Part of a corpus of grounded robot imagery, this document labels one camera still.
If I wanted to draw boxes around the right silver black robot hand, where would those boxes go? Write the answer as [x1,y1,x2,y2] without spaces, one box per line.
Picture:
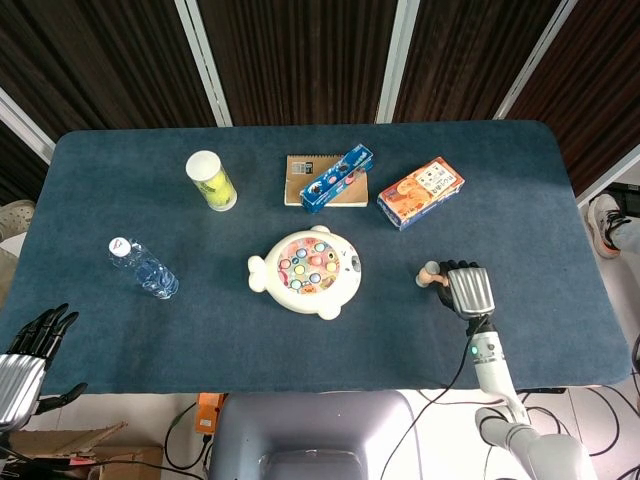
[432,258,497,322]

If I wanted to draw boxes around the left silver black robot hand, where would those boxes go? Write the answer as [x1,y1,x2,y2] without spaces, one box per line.
[0,302,89,434]

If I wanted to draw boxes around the small wooden toy mallet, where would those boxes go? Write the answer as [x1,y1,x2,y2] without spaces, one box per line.
[417,261,444,288]

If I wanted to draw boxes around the orange blue biscuit box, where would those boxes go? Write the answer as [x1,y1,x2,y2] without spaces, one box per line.
[376,156,466,232]

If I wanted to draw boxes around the brown cardboard box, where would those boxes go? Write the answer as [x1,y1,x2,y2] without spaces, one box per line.
[3,422,166,480]

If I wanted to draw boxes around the blue felt tablecloth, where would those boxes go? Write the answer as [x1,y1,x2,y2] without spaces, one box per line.
[0,119,634,396]

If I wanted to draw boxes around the white orange sneaker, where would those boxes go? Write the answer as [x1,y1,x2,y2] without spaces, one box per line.
[585,193,626,260]

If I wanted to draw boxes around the fish-shaped toy game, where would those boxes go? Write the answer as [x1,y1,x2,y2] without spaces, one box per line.
[247,224,363,322]

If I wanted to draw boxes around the beige shoe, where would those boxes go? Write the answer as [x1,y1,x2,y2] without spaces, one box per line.
[0,199,36,242]

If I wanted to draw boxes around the person leg in jeans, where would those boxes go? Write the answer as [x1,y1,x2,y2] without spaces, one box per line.
[612,217,640,252]

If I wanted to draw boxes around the clear plastic water bottle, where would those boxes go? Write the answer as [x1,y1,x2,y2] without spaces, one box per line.
[108,236,180,301]

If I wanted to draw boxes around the blue Oreo cookie box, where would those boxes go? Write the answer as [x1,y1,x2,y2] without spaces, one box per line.
[298,143,376,215]

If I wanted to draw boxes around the orange power strip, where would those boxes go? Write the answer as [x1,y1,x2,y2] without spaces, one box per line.
[193,393,226,435]

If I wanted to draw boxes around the brown kraft spiral notebook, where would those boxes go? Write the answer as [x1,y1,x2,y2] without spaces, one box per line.
[283,153,371,208]

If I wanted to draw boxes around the grey robot torso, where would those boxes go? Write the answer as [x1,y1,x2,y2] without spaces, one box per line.
[208,389,426,480]

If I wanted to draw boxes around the yellow tennis ball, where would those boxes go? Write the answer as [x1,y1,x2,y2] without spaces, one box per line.
[207,187,237,210]
[199,169,230,194]

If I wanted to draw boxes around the clear tennis ball tube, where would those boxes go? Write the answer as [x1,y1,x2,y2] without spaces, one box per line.
[185,150,239,213]

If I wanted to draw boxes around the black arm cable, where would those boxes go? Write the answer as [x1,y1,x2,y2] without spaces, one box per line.
[392,353,474,480]

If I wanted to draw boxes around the black floor cable loop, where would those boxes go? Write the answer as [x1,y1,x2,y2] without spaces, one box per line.
[163,401,214,471]

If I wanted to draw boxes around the white partition post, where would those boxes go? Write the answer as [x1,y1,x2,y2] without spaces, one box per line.
[492,0,582,121]
[374,0,422,124]
[574,143,640,209]
[173,0,234,127]
[0,87,56,165]

